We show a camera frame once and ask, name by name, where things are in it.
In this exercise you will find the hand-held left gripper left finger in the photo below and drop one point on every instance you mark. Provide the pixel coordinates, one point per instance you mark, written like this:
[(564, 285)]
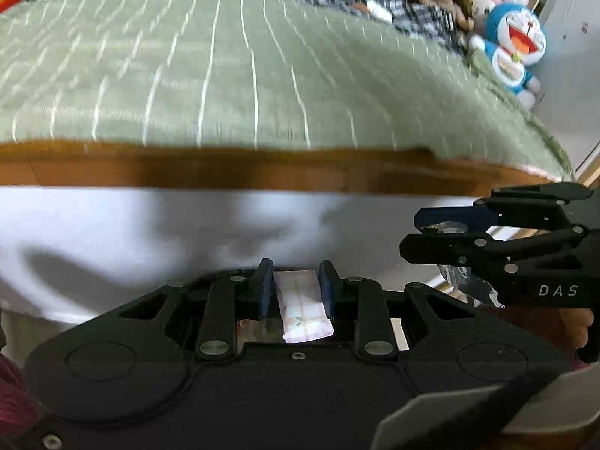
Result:
[(265, 286)]

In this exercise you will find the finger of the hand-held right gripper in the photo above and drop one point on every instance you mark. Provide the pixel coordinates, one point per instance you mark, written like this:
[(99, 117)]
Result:
[(450, 218), (436, 248)]

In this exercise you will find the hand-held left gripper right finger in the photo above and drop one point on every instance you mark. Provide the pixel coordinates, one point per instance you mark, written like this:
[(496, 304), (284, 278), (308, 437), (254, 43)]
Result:
[(326, 286)]

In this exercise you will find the pink plaid tissue packet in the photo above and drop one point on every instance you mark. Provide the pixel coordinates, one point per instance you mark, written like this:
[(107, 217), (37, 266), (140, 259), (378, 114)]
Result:
[(302, 314)]

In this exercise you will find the silver foil wrapper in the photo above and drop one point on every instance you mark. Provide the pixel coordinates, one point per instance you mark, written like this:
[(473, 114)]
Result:
[(461, 279)]

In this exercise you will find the blue cat plush toy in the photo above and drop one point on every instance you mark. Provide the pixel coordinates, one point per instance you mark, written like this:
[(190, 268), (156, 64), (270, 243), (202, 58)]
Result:
[(515, 33)]

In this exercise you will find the white tube wrapper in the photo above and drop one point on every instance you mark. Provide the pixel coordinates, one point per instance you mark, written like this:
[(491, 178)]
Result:
[(380, 11)]

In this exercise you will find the green striped blanket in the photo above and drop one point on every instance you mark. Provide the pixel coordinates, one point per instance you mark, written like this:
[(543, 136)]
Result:
[(187, 79)]

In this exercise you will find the person's maroon clothing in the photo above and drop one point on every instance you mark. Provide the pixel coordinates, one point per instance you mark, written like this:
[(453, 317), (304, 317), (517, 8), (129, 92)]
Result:
[(14, 398)]

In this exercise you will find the wooden bed frame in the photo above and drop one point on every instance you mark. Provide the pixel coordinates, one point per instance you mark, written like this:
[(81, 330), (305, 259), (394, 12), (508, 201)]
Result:
[(234, 168)]

